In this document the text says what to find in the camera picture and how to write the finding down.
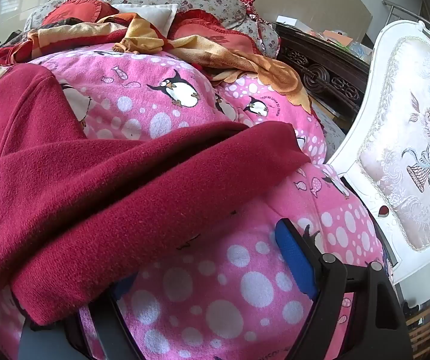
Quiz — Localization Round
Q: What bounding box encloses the red heart pillow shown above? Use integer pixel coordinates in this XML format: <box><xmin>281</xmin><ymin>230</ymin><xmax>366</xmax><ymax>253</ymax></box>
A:
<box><xmin>42</xmin><ymin>0</ymin><xmax>120</xmax><ymax>27</ymax></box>

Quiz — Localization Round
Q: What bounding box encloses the red ruffled pillow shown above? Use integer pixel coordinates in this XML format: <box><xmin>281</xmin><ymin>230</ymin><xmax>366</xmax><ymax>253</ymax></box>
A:
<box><xmin>168</xmin><ymin>9</ymin><xmax>266</xmax><ymax>55</ymax></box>

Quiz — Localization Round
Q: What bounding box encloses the pink penguin print blanket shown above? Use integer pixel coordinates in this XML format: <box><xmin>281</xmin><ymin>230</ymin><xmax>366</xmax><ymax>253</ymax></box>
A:
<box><xmin>0</xmin><ymin>43</ymin><xmax>388</xmax><ymax>360</ymax></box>

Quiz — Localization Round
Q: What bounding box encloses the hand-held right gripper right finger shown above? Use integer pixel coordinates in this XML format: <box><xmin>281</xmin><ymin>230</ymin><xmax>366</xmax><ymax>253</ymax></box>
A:
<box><xmin>275</xmin><ymin>217</ymin><xmax>414</xmax><ymax>360</ymax></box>

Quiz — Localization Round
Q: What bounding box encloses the dark red fleece garment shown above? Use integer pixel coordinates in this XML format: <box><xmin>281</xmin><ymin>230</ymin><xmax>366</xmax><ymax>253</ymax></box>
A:
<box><xmin>0</xmin><ymin>64</ymin><xmax>313</xmax><ymax>327</ymax></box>

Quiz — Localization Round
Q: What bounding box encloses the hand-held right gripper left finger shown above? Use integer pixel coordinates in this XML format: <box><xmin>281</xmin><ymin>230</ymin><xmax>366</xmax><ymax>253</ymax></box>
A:
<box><xmin>65</xmin><ymin>281</ymin><xmax>152</xmax><ymax>360</ymax></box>

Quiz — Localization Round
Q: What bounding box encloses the wooden stool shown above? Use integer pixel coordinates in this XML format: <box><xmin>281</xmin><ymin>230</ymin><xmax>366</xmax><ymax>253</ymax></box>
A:
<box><xmin>402</xmin><ymin>300</ymin><xmax>430</xmax><ymax>349</ymax></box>

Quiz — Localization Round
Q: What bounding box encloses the metal railing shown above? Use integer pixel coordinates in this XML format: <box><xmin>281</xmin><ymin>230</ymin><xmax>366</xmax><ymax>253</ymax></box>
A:
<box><xmin>382</xmin><ymin>0</ymin><xmax>425</xmax><ymax>25</ymax></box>

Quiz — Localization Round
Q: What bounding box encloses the white pillow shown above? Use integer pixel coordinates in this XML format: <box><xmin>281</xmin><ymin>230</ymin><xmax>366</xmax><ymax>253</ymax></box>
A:
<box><xmin>112</xmin><ymin>3</ymin><xmax>180</xmax><ymax>38</ymax></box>

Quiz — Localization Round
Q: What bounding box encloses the pile of coloured papers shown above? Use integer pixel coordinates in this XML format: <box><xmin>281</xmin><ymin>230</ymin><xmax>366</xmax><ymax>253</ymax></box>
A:
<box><xmin>312</xmin><ymin>28</ymin><xmax>373</xmax><ymax>61</ymax></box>

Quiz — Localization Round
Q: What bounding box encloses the dark carved wooden nightstand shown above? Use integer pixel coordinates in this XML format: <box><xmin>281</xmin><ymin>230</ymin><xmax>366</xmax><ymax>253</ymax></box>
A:
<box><xmin>271</xmin><ymin>22</ymin><xmax>371</xmax><ymax>124</ymax></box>

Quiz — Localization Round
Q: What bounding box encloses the white ornate upholstered chair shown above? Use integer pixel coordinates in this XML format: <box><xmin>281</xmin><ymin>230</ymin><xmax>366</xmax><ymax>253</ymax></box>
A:
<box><xmin>327</xmin><ymin>19</ymin><xmax>430</xmax><ymax>304</ymax></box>

